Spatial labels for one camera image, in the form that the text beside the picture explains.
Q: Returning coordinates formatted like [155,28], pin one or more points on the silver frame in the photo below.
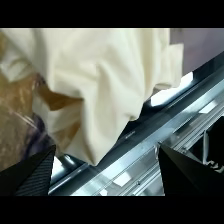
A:
[146,161]

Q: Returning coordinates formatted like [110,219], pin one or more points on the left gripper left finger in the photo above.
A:
[31,176]

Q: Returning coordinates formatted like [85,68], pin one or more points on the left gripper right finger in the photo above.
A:
[186,176]

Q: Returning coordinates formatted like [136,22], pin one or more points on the cream garment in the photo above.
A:
[100,73]

